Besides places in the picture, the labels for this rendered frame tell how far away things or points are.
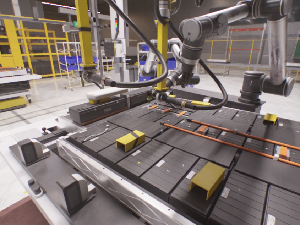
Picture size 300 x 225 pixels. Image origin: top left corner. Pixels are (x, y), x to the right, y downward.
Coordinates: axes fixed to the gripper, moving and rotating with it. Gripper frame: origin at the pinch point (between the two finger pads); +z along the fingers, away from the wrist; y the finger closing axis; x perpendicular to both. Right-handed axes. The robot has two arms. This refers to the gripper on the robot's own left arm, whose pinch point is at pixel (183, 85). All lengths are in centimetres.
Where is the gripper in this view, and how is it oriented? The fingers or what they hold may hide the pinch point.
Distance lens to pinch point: 110.7
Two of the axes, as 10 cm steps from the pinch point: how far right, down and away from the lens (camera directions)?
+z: -0.7, 7.4, 6.7
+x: -5.9, -5.7, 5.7
